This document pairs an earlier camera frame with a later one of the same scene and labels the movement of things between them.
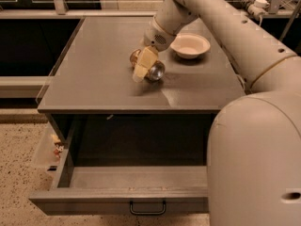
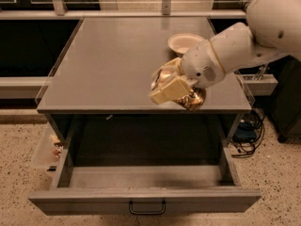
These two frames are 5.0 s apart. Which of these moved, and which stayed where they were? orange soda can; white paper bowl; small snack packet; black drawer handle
Moved: orange soda can
Stayed: white paper bowl; small snack packet; black drawer handle
